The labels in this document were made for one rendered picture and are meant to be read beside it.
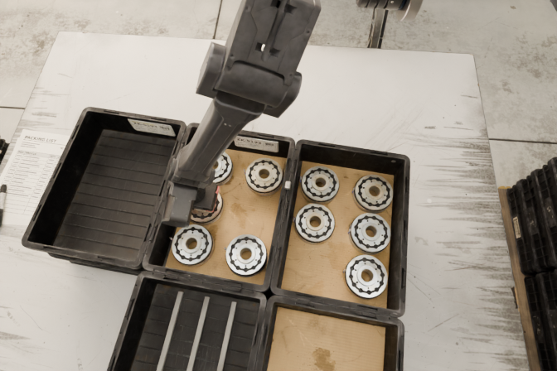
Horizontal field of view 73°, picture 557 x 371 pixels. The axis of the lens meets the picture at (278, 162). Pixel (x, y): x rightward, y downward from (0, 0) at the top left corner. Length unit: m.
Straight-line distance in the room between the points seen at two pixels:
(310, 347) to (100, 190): 0.69
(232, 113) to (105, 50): 1.20
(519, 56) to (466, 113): 1.37
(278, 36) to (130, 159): 0.83
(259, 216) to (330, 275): 0.24
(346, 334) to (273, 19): 0.77
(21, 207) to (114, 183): 0.36
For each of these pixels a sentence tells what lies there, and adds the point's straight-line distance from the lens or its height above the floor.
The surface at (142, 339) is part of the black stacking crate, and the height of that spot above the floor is 0.83.
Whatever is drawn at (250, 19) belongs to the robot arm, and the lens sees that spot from 0.40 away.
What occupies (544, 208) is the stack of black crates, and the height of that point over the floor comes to 0.38.
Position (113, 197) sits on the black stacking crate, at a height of 0.83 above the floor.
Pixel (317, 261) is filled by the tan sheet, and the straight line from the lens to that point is 1.00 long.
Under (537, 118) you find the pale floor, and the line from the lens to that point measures 2.56.
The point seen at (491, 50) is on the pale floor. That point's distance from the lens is 2.74.
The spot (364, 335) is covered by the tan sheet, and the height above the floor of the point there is 0.83.
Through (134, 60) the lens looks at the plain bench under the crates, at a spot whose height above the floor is 0.70.
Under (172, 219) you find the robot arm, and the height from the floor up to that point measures 1.07.
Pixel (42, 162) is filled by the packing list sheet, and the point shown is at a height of 0.70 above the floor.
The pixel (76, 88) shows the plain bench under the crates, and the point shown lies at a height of 0.70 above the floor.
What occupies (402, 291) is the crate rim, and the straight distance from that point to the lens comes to 0.92.
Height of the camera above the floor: 1.81
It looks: 65 degrees down
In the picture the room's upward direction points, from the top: 1 degrees counter-clockwise
